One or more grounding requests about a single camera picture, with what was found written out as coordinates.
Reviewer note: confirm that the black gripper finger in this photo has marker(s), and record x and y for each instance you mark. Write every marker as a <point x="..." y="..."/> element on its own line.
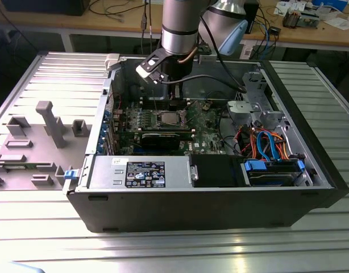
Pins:
<point x="172" y="105"/>

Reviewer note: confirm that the silver CPU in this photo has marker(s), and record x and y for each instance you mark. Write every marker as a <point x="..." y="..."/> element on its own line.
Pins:
<point x="169" y="118"/>

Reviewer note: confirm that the black RAM slot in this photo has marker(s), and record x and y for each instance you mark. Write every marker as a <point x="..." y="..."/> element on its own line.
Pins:
<point x="147" y="107"/>
<point x="147" y="102"/>
<point x="147" y="99"/>

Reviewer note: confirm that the dark RAM stick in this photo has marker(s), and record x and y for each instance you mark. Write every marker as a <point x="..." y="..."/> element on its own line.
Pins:
<point x="186" y="135"/>

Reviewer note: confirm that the coin battery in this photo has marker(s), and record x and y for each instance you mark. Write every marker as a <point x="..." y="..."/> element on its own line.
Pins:
<point x="206" y="106"/>

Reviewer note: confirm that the black graphics card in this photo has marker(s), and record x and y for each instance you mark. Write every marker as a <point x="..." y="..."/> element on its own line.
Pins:
<point x="160" y="142"/>

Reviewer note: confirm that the green motherboard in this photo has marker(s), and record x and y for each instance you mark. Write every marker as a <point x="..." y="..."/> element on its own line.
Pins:
<point x="203" y="136"/>

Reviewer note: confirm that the pale grey case latch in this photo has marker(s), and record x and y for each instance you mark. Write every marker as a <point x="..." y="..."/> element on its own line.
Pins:
<point x="112" y="61"/>

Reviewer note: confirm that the silver drive cage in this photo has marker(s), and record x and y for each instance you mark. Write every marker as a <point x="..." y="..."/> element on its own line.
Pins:
<point x="242" y="109"/>

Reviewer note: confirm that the wooden workbench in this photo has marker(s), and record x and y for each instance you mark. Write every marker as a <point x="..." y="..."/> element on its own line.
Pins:
<point x="120" y="24"/>

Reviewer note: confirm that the black rectangular box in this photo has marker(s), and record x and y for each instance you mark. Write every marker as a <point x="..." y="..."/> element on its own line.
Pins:
<point x="252" y="14"/>

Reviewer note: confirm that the silver power supply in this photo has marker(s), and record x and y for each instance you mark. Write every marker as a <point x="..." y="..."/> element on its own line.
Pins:
<point x="106" y="170"/>

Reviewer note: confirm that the hard disk in blue carrier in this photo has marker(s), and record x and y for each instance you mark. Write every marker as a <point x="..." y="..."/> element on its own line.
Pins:
<point x="254" y="165"/>

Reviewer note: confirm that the small black adapter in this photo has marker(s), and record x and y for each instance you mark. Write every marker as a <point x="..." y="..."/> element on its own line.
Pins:
<point x="275" y="30"/>

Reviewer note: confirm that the black PC case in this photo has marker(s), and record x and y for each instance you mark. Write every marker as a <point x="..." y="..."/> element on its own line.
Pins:
<point x="191" y="210"/>

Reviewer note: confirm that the blue case latch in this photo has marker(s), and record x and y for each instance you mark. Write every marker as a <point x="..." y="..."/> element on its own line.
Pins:
<point x="70" y="174"/>

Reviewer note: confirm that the metal heat sink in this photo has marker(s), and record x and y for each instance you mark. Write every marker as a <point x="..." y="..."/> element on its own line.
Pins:
<point x="291" y="18"/>

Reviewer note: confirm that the white leaflet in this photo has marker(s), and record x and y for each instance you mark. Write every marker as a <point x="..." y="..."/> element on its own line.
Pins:
<point x="285" y="5"/>

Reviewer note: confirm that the grey electronic module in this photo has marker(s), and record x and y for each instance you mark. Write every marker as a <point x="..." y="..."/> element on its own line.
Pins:
<point x="308" y="20"/>

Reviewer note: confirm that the grey parts rack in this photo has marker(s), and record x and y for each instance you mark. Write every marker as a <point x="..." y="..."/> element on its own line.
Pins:
<point x="35" y="148"/>

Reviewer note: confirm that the white paper sheet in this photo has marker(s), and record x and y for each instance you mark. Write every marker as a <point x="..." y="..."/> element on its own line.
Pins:
<point x="339" y="22"/>

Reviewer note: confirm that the blue cardboard box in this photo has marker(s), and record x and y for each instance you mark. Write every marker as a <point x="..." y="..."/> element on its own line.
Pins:
<point x="333" y="4"/>

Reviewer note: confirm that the pale blue plastic object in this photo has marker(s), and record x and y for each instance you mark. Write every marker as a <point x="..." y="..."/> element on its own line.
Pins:
<point x="24" y="268"/>

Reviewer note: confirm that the small grey camera box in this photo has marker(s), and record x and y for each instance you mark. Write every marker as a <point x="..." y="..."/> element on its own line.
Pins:
<point x="207" y="57"/>

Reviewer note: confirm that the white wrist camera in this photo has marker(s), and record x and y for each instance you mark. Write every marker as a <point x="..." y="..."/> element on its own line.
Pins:
<point x="143" y="69"/>

